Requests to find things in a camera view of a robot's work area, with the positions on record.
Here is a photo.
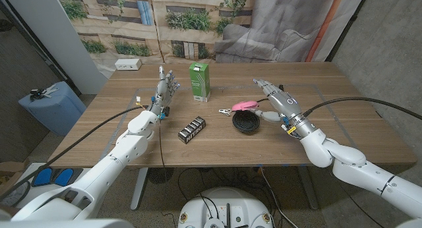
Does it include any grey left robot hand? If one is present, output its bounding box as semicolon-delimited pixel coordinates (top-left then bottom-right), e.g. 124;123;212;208
146;65;181;121

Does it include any green carton box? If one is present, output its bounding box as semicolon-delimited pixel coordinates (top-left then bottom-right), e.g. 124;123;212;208
189;62;211;103

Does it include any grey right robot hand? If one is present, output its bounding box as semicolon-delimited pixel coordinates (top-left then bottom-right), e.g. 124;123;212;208
253;78;318;138

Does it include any printed backdrop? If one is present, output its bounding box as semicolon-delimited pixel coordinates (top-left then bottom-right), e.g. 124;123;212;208
54;0;369;79

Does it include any blue storage box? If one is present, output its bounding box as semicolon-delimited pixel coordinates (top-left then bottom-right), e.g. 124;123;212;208
18;81;87;137

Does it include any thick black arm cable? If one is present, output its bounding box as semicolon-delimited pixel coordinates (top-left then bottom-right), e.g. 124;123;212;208
0;105;146;202
301;96;422;121

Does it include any black and white clamp tool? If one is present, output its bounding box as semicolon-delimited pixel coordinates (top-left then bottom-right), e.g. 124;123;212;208
29;84;59;101

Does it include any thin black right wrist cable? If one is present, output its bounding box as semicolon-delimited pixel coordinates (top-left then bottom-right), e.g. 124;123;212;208
328;170;385;228

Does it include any white wall panel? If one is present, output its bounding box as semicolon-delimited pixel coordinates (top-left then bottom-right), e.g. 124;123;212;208
1;0;108;96

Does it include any thin black left wrist cable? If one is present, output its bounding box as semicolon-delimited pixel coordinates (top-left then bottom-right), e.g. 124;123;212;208
157;119;177;227

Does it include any blue foot pedal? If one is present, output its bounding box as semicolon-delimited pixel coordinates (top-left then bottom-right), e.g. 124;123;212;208
32;167;53;188
53;167;75;187

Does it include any black Nitro box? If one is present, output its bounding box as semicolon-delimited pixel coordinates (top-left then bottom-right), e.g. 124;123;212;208
177;116;207;145

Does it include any pink mini sandwich press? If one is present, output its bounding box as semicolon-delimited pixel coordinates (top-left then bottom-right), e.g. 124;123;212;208
231;100;261;134

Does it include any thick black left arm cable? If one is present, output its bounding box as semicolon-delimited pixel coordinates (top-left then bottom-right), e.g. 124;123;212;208
0;105;146;202

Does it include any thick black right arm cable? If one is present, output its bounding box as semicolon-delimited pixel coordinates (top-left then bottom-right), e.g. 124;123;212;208
301;96;422;121

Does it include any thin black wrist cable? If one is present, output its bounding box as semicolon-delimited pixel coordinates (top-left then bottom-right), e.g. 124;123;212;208
328;170;385;228
157;119;177;227

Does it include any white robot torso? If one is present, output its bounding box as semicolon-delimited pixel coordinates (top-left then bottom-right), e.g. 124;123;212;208
177;187;274;228

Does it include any white table leg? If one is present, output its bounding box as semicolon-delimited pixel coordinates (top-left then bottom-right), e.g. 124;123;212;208
298;166;319;211
130;167;150;212

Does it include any white power strip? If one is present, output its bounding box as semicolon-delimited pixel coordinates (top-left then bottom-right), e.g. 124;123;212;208
114;58;142;71

